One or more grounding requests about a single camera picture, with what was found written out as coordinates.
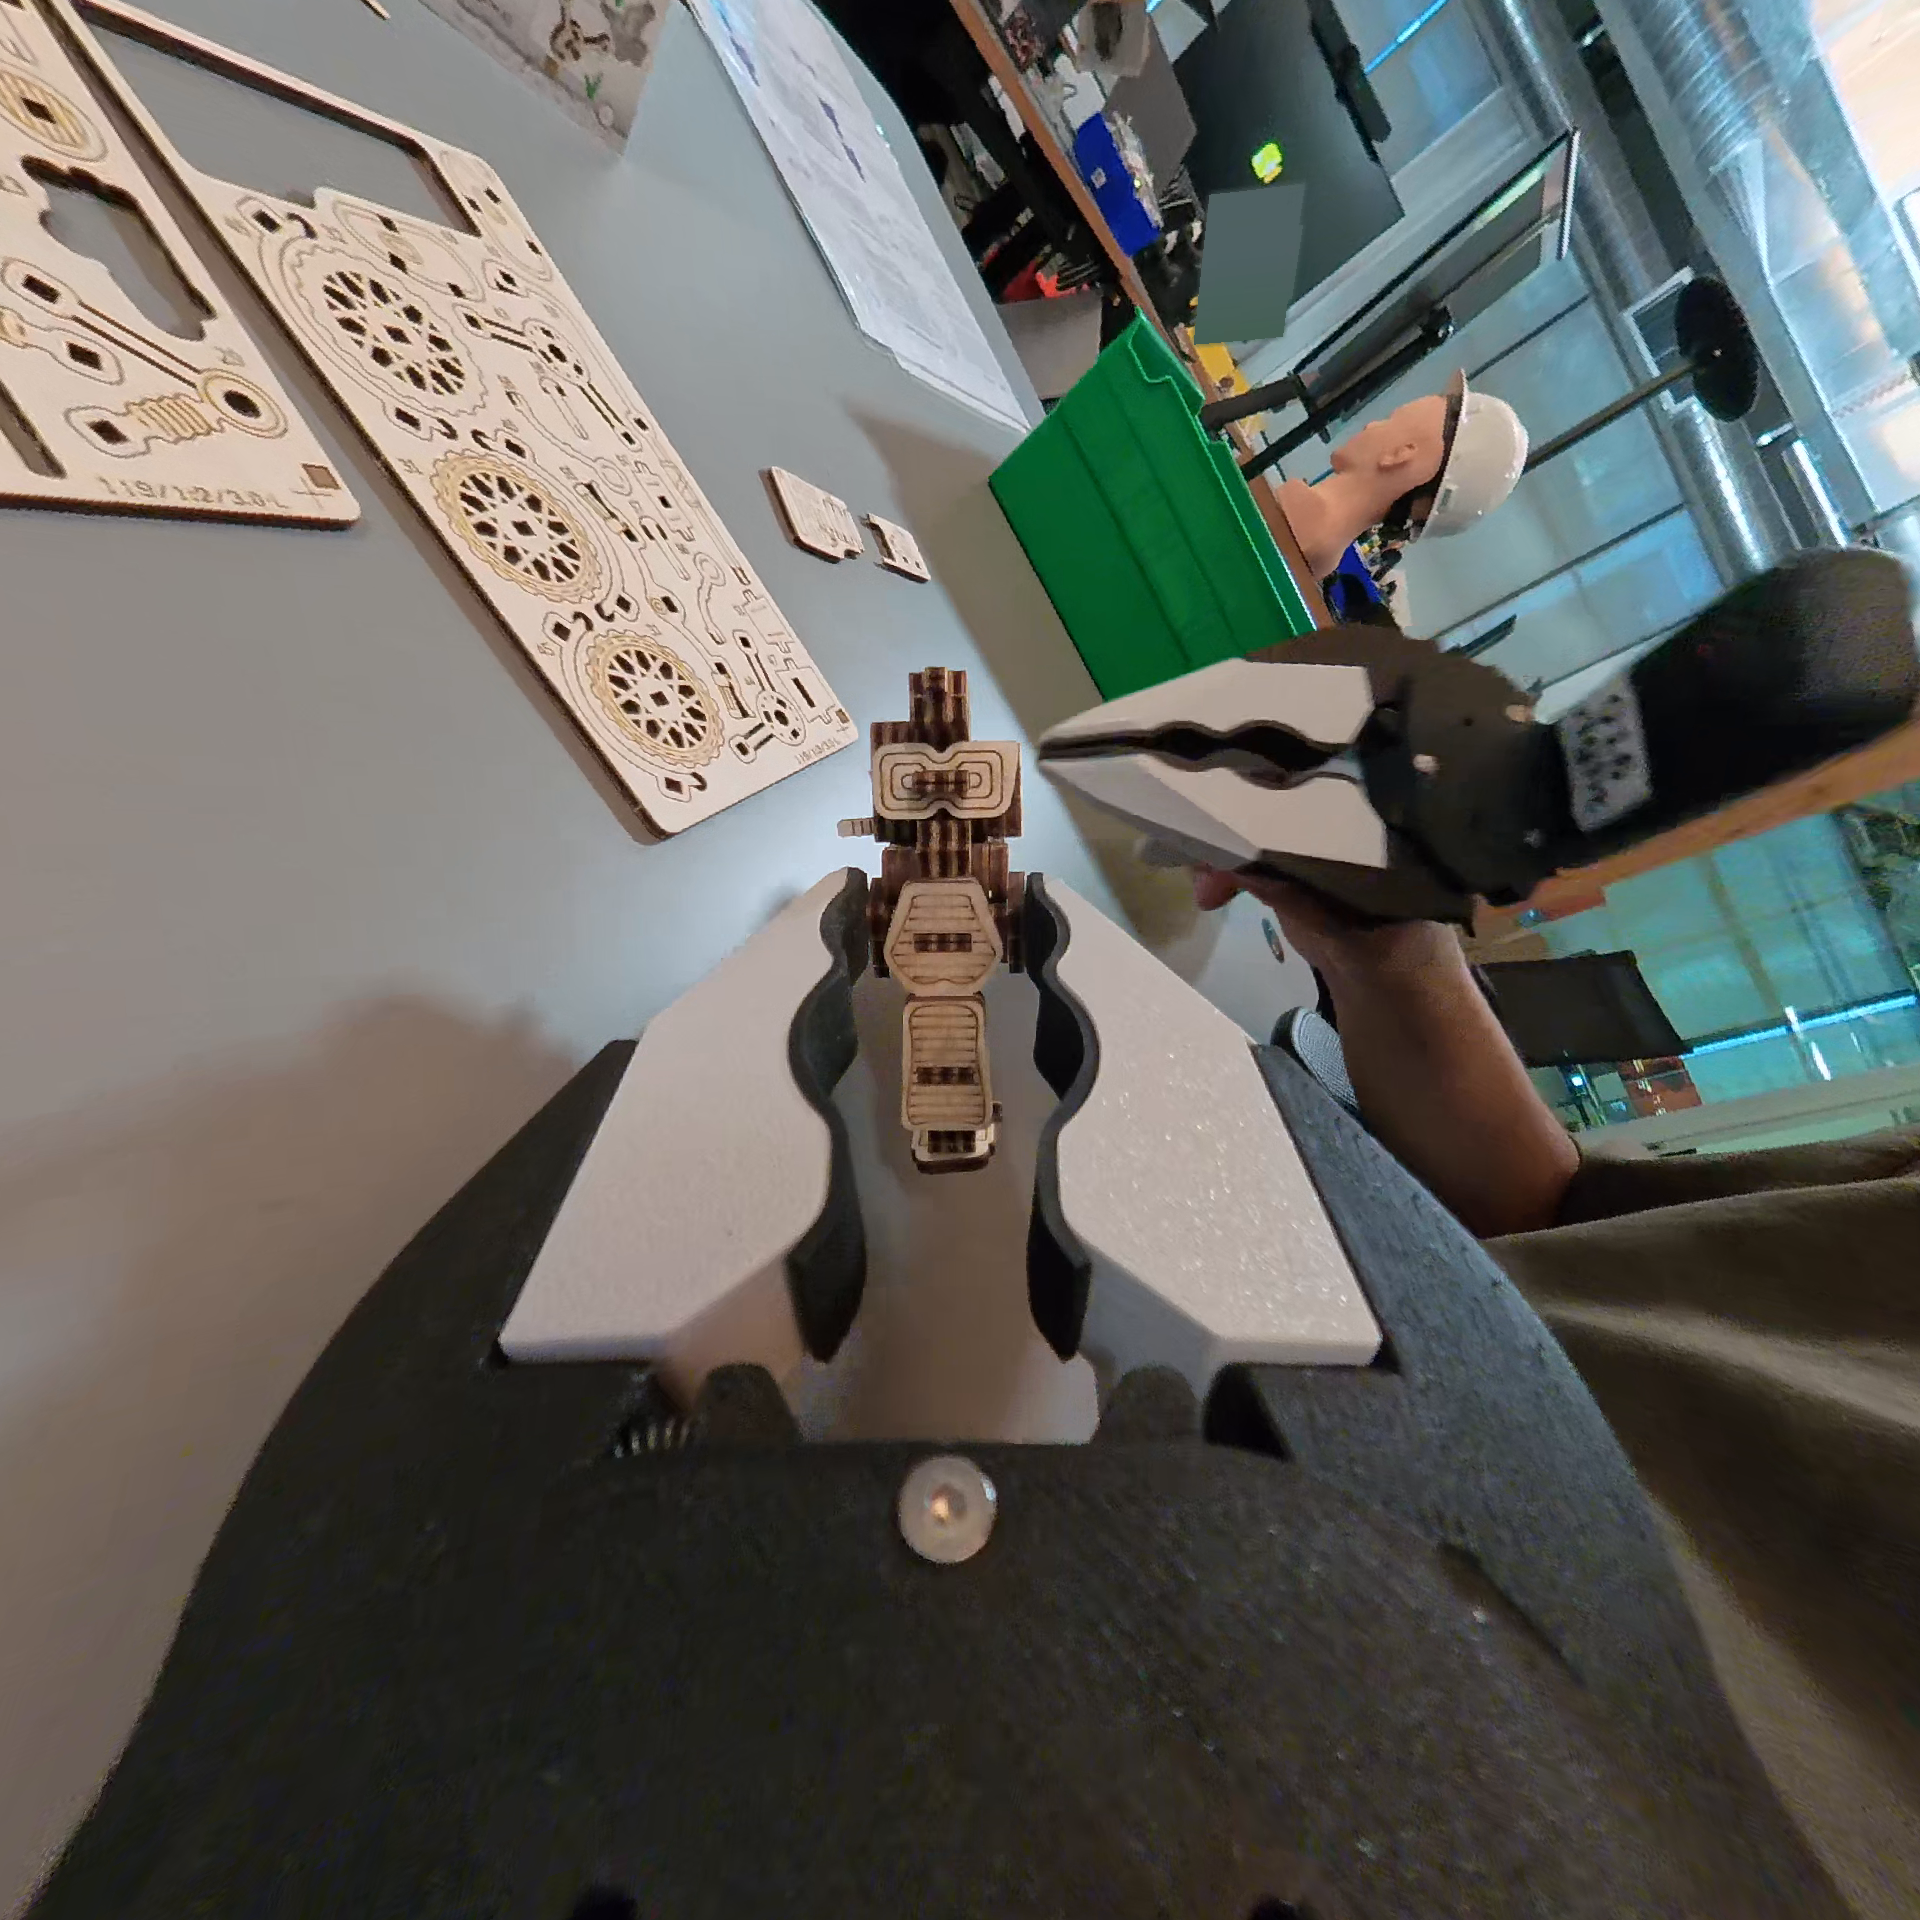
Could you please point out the person's olive clothing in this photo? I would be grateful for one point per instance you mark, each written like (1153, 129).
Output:
(1771, 1425)

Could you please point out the tiny wooden puzzle piece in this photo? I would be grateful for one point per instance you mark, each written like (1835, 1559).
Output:
(899, 548)

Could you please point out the green plastic bin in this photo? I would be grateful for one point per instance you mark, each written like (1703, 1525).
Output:
(1141, 540)

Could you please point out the silver ventilation duct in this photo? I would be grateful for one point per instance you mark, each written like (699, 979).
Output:
(1740, 151)

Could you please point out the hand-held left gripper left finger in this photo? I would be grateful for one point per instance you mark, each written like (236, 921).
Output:
(676, 1187)

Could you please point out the person's right forearm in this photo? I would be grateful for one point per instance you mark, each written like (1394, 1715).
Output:
(1455, 1111)

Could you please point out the wooden puzzle sheet notched corner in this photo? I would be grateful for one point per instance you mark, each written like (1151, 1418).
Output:
(803, 746)

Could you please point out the person's right hand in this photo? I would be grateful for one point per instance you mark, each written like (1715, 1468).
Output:
(1380, 960)

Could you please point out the black monitor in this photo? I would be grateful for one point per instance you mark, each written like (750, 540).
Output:
(1320, 151)

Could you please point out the illustrated instruction booklet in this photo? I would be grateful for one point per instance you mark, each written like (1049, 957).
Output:
(555, 60)

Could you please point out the grey desk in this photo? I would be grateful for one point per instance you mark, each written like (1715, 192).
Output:
(298, 901)

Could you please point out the long wooden workbench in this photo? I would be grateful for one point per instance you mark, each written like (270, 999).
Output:
(1288, 548)

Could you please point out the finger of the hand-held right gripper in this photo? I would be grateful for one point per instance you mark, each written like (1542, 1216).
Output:
(1245, 819)
(1245, 705)

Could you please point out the wooden puzzle sheet with gears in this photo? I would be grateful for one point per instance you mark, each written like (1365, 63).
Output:
(181, 507)

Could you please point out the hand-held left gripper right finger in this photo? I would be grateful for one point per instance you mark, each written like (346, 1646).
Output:
(1201, 1202)

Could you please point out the wooden handrail beam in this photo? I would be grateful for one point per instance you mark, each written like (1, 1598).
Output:
(1801, 796)

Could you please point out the mannequin head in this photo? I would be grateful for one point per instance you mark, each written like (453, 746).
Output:
(1380, 464)

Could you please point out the blue storage bin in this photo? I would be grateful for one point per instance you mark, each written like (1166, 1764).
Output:
(1107, 158)

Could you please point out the white instruction sheet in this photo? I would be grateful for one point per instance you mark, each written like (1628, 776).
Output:
(856, 196)

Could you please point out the black disc on rod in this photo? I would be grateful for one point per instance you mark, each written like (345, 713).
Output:
(1717, 345)

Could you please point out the wooden puzzle model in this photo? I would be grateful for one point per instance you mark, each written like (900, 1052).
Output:
(938, 938)

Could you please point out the small wooden puzzle piece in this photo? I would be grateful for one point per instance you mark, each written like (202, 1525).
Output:
(817, 518)

